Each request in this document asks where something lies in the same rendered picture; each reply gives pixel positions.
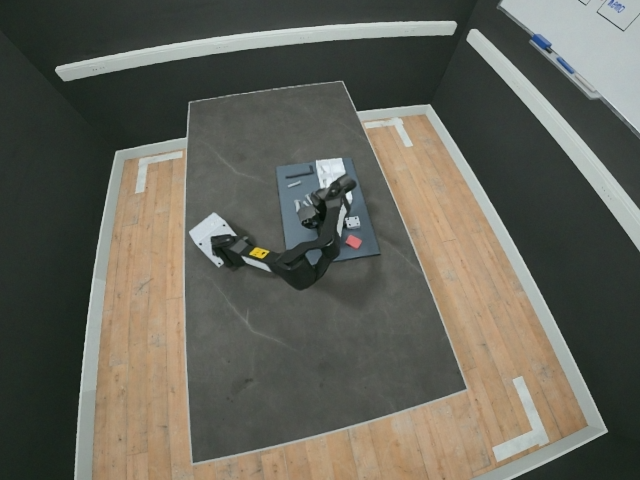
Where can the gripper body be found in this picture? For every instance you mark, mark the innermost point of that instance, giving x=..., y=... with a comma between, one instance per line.
x=322, y=215

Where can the red flat rectangular block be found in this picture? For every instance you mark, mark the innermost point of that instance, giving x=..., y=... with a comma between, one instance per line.
x=353, y=242

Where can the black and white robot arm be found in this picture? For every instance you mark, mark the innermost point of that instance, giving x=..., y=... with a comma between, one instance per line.
x=293, y=265

